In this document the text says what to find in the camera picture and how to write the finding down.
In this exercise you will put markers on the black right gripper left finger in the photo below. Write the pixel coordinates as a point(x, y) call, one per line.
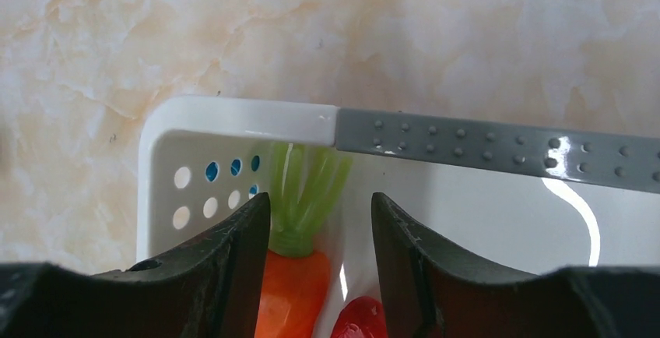
point(208, 286)

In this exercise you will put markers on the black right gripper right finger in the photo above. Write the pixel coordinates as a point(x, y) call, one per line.
point(432, 287)

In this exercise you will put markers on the white perforated plastic basket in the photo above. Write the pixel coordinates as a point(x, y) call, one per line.
point(534, 199)

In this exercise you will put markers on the red toy grapes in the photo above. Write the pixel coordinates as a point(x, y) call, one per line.
point(363, 317)

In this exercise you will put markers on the orange toy carrot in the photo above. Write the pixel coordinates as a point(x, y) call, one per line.
point(305, 185)

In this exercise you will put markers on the blue toy cube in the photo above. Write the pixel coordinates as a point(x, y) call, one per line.
point(236, 166)

